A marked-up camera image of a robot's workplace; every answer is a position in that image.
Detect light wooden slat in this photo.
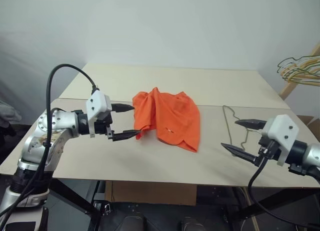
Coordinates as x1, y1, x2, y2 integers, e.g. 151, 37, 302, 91
241, 187, 260, 231

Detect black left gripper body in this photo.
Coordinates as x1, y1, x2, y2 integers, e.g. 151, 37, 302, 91
93, 112, 115, 142

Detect olive wire hanger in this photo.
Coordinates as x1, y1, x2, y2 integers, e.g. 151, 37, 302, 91
222, 105, 262, 152

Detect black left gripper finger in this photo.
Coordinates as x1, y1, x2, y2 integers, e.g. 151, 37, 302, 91
111, 103, 135, 114
112, 129, 142, 142

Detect orange shorts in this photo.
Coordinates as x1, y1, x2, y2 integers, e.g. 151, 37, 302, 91
131, 86, 202, 153

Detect grey cloth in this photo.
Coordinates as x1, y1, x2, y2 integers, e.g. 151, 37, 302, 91
0, 100, 23, 129

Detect brown cardboard box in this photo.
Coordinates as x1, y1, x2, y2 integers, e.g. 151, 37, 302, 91
104, 180, 197, 206

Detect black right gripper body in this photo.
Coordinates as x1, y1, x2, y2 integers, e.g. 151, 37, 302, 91
252, 133, 284, 167

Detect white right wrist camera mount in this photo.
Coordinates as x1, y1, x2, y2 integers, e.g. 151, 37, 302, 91
261, 114, 300, 166

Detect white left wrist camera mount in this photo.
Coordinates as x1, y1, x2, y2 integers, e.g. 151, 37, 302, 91
86, 90, 113, 139

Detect open cardboard box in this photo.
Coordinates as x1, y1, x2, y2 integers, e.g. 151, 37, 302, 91
296, 114, 320, 136

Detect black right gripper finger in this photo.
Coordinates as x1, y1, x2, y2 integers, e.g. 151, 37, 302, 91
220, 142, 261, 167
234, 118, 267, 131

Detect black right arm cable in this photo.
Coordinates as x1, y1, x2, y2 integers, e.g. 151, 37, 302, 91
247, 157, 320, 220

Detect black table frame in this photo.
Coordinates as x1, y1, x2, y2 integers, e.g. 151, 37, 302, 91
48, 178, 320, 231

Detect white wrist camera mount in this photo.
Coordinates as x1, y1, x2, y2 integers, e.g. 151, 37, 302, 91
86, 90, 113, 139
261, 114, 300, 166

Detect bunch of hangers on rack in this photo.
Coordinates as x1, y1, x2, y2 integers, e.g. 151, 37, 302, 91
279, 41, 320, 101

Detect dark rounded shape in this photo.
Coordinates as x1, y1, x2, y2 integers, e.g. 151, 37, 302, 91
119, 214, 146, 231
178, 215, 201, 231

